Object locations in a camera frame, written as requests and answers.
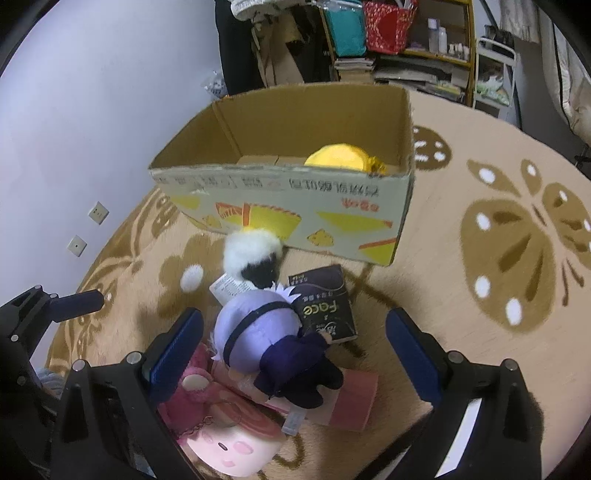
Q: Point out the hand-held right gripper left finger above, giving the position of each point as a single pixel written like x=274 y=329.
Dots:
x=178 y=355

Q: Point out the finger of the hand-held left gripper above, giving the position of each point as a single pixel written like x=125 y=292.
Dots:
x=78 y=302

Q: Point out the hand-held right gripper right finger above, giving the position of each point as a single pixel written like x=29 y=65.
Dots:
x=411 y=355

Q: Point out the dark pink plush toy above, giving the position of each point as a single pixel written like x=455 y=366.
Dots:
x=189 y=401

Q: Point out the pink tissue pack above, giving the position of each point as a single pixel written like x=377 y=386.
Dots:
x=355 y=397

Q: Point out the purple-haired plush doll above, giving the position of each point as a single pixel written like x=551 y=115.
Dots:
x=249 y=323

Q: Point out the black tissue pack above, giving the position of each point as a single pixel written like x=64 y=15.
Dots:
x=323 y=295

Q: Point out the white and black fluffy plush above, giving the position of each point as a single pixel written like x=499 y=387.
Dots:
x=249 y=251

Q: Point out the printed cardboard box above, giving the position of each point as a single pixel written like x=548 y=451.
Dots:
x=277 y=203

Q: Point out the beige patterned rug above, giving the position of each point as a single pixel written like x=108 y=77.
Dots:
x=461 y=323

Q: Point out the yellow plush toy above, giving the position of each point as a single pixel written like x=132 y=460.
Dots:
x=337 y=157

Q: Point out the plastic bag of toys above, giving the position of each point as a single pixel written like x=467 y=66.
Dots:
x=216 y=85

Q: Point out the stack of books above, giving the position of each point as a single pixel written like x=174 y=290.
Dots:
x=401 y=74

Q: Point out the white trolley cart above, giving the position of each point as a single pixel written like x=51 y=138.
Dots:
x=496 y=78

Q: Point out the dark hanging clothes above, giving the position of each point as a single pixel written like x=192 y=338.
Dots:
x=233 y=50

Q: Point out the wooden shelf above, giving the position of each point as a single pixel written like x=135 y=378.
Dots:
x=464 y=60

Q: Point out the tan hanging garment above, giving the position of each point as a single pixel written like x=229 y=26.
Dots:
x=281 y=60

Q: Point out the white bottle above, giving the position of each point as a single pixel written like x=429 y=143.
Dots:
x=443 y=41

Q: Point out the clear tall bottle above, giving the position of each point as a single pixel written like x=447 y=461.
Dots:
x=432 y=37

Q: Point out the red patterned bag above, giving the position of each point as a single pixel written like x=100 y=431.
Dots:
x=388 y=30

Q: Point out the white quilt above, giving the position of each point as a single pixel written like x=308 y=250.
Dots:
x=570 y=69

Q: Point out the teal bag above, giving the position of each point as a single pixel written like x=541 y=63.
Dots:
x=344 y=30

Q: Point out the white puffer jacket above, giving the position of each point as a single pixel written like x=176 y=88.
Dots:
x=249 y=7

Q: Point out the white wall socket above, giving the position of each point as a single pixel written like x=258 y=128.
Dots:
x=99 y=213
x=77 y=245

